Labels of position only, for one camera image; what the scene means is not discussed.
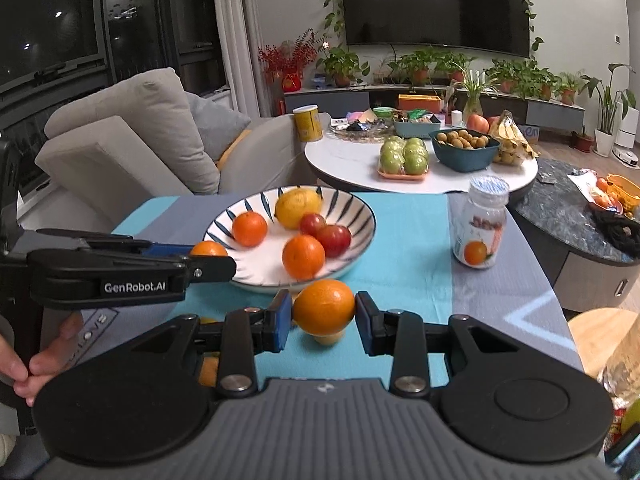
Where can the orange plastic basket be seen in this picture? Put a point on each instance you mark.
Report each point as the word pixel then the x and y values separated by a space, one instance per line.
pixel 625 190

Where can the dark marble round table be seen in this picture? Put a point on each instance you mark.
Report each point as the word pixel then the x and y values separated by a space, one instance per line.
pixel 560 210

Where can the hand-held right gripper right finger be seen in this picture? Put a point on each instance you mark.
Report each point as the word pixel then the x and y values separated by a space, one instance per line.
pixel 364 322

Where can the crinkled clear plastic bag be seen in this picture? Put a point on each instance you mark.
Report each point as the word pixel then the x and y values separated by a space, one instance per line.
pixel 622 370

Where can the small green bowl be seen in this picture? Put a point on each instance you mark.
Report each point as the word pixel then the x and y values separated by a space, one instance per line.
pixel 382 111

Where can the round wooden stool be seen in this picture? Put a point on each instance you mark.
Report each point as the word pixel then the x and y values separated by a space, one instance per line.
pixel 600 340

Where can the yellow cushion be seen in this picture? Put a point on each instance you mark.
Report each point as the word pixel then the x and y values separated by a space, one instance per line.
pixel 232 150

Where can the beige sofa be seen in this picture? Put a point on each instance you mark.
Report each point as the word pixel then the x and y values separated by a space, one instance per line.
pixel 125 125

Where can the pack of green apples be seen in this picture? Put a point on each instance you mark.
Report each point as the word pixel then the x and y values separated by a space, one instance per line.
pixel 404 157

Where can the white robot vacuum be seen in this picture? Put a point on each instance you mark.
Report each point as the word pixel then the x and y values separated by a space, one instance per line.
pixel 625 156

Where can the white round coffee table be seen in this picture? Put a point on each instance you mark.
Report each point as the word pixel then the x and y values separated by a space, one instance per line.
pixel 345 160

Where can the grey pillow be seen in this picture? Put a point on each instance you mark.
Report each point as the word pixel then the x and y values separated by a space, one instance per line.
pixel 220 127

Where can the row of potted plants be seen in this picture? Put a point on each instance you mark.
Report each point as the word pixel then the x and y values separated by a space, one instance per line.
pixel 342 62

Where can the teal snack box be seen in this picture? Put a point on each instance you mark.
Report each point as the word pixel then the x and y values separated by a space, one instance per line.
pixel 417 130

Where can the red apple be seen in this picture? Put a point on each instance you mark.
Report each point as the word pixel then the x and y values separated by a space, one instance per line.
pixel 312 223
pixel 334 240

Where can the tall plant in white pot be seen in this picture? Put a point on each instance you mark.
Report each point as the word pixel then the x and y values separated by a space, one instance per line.
pixel 607 105

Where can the bunch of bananas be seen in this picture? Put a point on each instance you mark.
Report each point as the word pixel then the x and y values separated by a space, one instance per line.
pixel 510 140

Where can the red flower arrangement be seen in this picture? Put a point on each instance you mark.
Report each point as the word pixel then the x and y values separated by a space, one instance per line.
pixel 287 57

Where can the small white cup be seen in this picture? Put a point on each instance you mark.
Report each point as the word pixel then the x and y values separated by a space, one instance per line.
pixel 455 117

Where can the person's left hand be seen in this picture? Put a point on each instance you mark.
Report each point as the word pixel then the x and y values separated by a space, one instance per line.
pixel 50 360

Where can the white paper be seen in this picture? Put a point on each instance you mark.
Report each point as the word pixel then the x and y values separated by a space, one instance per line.
pixel 582 180

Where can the teal bowl of longans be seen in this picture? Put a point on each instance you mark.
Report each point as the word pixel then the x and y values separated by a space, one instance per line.
pixel 465 160

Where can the small floor plant pot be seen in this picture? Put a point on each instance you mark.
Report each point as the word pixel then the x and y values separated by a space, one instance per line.
pixel 582 140

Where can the pink apples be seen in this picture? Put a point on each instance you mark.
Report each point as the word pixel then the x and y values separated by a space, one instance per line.
pixel 477 122

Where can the yellow lemon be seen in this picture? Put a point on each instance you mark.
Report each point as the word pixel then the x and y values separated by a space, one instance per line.
pixel 297 207

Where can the glass plate of candies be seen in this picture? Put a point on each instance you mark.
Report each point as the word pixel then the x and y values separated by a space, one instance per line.
pixel 357 127

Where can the black cloth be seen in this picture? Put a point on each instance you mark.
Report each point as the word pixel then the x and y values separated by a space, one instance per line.
pixel 617 232

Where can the orange box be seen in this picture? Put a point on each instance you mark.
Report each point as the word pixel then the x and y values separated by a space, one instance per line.
pixel 420 102

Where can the glass jar with orange label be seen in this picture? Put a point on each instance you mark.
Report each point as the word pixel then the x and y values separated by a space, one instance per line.
pixel 480 230

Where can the blue grey printed tablecloth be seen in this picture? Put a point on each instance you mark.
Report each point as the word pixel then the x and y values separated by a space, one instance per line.
pixel 410 240

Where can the glass vase with plant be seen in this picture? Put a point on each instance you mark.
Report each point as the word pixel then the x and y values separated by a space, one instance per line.
pixel 472 97

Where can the black wall television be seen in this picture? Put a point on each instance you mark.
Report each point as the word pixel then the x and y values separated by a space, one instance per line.
pixel 435 5

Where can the white bowl with dark stripes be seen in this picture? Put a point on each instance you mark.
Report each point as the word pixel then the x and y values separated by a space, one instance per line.
pixel 260 267

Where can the yellow tin can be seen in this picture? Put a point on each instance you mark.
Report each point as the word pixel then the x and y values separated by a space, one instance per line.
pixel 307 124

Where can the dark window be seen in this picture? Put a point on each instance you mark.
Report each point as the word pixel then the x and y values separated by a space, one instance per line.
pixel 50 10

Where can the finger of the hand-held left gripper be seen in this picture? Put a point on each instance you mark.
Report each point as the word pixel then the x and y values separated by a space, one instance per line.
pixel 75 280
pixel 167 250

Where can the white floor appliance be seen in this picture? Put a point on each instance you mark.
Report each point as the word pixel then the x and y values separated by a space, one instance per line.
pixel 629 125

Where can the grey television cabinet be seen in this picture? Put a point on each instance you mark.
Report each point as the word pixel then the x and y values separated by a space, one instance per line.
pixel 330 102

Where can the beige curtain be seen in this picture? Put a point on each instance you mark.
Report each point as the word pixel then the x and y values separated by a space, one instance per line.
pixel 240 35

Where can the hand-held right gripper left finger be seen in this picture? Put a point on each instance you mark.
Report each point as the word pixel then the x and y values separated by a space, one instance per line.
pixel 282 322

